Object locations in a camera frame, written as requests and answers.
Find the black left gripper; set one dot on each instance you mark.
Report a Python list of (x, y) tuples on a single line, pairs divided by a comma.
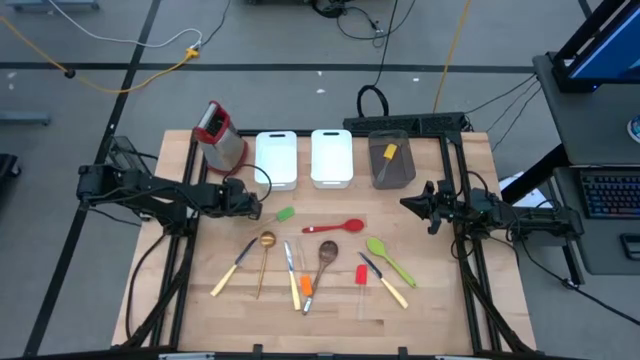
[(240, 200)]

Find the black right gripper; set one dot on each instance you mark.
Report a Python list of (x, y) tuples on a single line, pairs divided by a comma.
[(452, 205)]

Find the gold metal spoon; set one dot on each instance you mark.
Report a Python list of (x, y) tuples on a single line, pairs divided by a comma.
[(267, 240)]

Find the green silicone spoon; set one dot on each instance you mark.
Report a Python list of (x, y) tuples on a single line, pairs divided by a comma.
[(376, 246)]

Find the red silicone spoon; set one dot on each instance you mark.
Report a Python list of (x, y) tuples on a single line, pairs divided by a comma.
[(350, 225)]

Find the brown wooden spoon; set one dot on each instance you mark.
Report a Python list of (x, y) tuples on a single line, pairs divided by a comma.
[(327, 251)]

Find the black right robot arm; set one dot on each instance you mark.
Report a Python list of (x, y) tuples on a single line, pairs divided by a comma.
[(530, 217)]

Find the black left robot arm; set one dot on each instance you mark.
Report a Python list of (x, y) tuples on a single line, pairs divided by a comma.
[(150, 187)]

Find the smoky transparent plastic bin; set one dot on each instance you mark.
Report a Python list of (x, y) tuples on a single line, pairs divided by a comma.
[(405, 170)]

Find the red and steel box grater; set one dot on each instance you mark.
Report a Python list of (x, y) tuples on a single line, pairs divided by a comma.
[(222, 150)]

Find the white plastic bin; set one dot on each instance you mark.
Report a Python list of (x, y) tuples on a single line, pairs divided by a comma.
[(275, 160), (331, 157)]

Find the white box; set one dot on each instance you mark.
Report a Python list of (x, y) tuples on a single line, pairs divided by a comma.
[(540, 201)]

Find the grey computer desk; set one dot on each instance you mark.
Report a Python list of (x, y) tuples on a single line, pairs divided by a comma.
[(590, 125)]

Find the black backlit keyboard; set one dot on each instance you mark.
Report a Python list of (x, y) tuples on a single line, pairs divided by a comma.
[(615, 195)]

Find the small black desk gadget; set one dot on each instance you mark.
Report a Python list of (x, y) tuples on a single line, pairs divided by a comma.
[(631, 246)]

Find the round blue white object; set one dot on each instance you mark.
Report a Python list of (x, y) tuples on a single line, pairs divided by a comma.
[(636, 129)]

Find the grey table foot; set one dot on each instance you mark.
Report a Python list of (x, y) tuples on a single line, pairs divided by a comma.
[(25, 119), (50, 5)]

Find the black caster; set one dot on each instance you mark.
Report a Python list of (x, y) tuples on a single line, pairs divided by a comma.
[(7, 167)]

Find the computer monitor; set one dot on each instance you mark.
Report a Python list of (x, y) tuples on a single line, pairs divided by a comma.
[(610, 50)]

